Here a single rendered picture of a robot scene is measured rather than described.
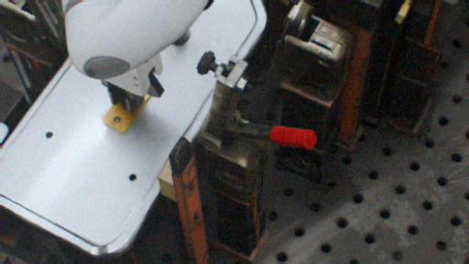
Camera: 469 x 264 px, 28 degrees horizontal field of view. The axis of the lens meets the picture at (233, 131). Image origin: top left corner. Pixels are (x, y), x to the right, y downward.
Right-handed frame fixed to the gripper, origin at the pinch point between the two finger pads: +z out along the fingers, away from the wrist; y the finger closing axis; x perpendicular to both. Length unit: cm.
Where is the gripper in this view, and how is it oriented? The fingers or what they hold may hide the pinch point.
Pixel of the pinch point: (125, 93)
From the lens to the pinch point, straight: 121.6
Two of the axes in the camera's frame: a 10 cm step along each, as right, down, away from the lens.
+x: -4.9, 7.8, -3.9
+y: -8.7, -4.2, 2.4
